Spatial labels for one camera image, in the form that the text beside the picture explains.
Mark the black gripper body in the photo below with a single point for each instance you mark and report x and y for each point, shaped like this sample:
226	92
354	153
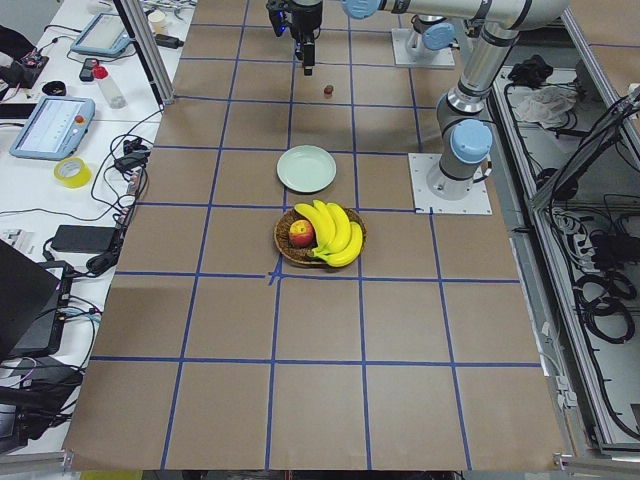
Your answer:
305	22

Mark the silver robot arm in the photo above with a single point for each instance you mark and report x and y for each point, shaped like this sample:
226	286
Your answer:
303	20
466	140

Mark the light green plate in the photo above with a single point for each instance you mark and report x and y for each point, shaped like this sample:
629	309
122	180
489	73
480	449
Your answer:
306	169

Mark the paper cup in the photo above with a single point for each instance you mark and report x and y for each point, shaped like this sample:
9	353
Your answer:
158	22

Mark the red yellow apple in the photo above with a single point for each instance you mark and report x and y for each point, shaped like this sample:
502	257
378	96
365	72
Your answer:
301	233

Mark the yellow banana bunch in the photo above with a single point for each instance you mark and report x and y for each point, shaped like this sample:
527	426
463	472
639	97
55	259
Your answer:
338	239

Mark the brown wicker basket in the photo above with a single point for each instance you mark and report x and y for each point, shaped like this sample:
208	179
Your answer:
298	255

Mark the clear bottle red cap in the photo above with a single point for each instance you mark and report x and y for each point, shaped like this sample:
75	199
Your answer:
110	90

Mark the far blue teach pendant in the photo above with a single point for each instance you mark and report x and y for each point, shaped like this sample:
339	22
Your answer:
104	36

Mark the blue teach pendant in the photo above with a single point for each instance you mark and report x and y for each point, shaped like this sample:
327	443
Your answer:
104	36
54	129

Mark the white crumpled cloth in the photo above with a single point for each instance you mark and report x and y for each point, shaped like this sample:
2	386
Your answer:
548	106

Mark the yellow tape roll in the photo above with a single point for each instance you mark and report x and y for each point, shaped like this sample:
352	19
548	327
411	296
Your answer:
72	173

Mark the near blue teach pendant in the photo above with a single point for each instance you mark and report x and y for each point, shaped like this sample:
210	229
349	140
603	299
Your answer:
54	129

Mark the black power adapter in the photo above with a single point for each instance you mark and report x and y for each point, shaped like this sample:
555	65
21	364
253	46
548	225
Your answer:
83	239

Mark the black laptop computer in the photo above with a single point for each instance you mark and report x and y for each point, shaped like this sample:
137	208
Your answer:
33	296

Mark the aluminium frame post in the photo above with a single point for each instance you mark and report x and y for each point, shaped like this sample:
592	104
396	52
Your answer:
140	33

